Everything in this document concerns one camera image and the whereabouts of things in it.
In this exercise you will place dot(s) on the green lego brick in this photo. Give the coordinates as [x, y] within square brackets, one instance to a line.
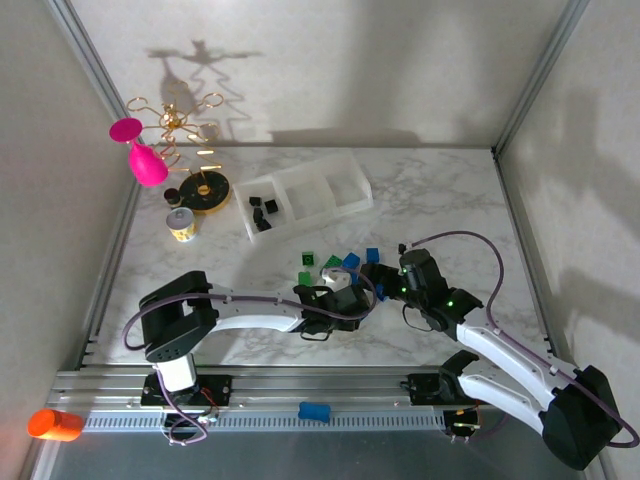
[303, 277]
[331, 262]
[308, 258]

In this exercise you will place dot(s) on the black lego brick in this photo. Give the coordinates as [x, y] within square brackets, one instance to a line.
[258, 215]
[255, 201]
[270, 206]
[264, 225]

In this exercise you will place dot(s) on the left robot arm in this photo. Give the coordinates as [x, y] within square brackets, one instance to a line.
[175, 320]

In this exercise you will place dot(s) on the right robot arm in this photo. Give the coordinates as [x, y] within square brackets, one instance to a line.
[510, 355]

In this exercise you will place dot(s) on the blue lego brick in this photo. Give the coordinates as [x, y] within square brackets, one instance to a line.
[381, 295]
[351, 260]
[372, 255]

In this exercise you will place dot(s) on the small yellow white can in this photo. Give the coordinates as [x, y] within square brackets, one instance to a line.
[181, 227]

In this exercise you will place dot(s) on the small dark round jar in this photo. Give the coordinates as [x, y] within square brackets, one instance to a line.
[172, 196]

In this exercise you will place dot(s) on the pink wine glass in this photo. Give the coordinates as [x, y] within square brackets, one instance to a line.
[147, 167]

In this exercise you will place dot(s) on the orange cylinder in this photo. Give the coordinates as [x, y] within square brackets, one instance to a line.
[55, 425]

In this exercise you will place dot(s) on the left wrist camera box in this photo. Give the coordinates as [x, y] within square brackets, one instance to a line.
[332, 277]

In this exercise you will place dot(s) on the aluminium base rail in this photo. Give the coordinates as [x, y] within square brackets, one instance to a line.
[320, 387]

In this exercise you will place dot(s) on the blue brick on rail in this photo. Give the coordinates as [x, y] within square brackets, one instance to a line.
[314, 411]

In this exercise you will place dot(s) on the aluminium side rail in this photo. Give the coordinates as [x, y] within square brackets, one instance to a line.
[121, 235]
[513, 200]

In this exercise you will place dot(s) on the aluminium frame post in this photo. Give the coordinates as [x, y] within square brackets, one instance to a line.
[91, 57]
[538, 75]

